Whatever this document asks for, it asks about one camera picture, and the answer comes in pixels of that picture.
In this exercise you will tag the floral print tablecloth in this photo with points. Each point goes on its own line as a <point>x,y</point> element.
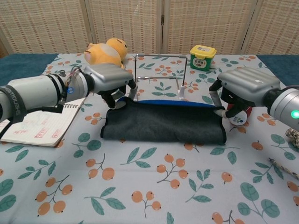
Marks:
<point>77,168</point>

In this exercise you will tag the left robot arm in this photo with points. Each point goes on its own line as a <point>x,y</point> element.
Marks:
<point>35,93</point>

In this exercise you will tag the green tub with yellow lid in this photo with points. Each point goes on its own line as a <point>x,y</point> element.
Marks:
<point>202,60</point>

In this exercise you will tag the bamboo folding screen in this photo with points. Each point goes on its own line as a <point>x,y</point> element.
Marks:
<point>128,23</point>

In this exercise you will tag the yellow plush toy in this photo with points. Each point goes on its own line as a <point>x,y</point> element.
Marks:
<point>105,52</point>

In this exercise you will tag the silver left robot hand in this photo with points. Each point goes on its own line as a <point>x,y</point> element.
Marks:
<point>107,74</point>

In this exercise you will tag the open spiral notebook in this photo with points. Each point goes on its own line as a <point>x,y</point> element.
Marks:
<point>35,133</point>

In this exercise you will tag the teal table cover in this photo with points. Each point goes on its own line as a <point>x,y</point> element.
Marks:
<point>23,65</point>

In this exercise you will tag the red ketchup squeeze bottle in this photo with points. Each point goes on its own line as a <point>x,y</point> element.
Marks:
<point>238,119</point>

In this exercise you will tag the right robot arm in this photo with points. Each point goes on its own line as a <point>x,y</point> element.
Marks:
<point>285,105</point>

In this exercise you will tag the blue and grey cloth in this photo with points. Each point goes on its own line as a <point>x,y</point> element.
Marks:
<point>163,123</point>

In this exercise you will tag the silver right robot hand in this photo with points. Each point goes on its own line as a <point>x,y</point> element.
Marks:
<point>247,86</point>

